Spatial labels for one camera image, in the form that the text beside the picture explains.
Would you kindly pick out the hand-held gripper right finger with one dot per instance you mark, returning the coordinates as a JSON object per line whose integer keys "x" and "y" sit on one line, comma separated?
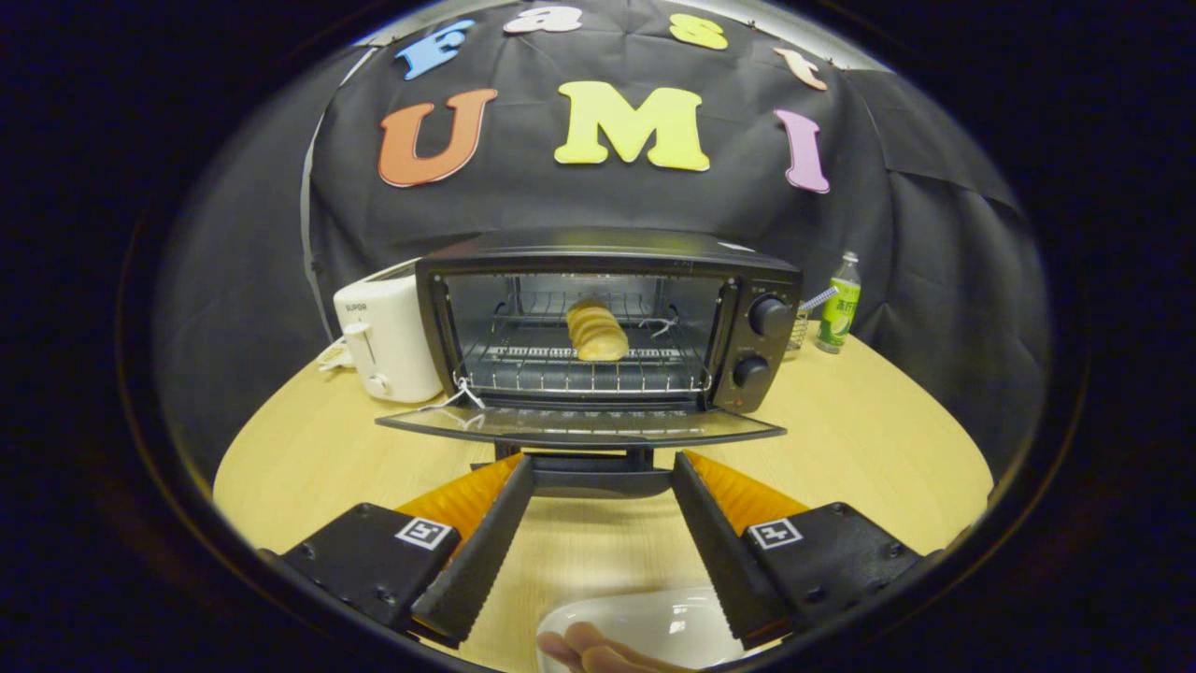
{"x": 718, "y": 547}

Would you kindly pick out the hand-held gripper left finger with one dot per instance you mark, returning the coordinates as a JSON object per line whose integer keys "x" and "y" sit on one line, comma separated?
{"x": 476, "y": 556}

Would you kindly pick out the black toaster oven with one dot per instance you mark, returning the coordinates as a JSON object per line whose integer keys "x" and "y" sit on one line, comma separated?
{"x": 747, "y": 346}

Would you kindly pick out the ridged bread roll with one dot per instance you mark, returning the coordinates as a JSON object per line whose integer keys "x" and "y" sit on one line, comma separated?
{"x": 598, "y": 332}

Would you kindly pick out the white pop-up toaster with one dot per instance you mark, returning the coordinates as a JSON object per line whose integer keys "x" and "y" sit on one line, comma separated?
{"x": 392, "y": 336}

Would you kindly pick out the white plate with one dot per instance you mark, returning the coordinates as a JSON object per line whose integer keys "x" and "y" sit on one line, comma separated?
{"x": 673, "y": 622}

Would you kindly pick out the green drink bottle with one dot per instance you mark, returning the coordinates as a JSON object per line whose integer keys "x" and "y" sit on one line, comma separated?
{"x": 839, "y": 313}

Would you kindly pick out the striped straw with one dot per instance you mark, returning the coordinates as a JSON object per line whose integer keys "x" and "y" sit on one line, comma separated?
{"x": 818, "y": 299}

